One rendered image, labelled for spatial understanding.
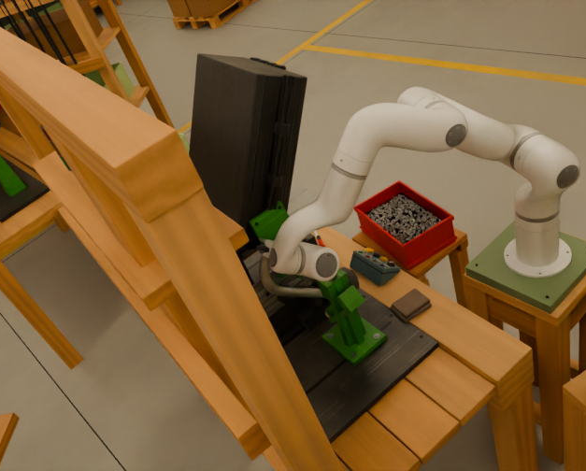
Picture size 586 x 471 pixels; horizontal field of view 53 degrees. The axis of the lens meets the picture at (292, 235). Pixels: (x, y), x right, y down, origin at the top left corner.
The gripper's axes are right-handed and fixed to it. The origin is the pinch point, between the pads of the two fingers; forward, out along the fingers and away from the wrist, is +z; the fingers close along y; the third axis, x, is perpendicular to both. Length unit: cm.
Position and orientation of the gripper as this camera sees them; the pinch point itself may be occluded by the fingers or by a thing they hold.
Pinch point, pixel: (269, 249)
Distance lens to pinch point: 169.6
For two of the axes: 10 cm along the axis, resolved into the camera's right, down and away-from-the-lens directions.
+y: -8.6, -1.7, -4.8
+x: -2.0, 9.8, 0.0
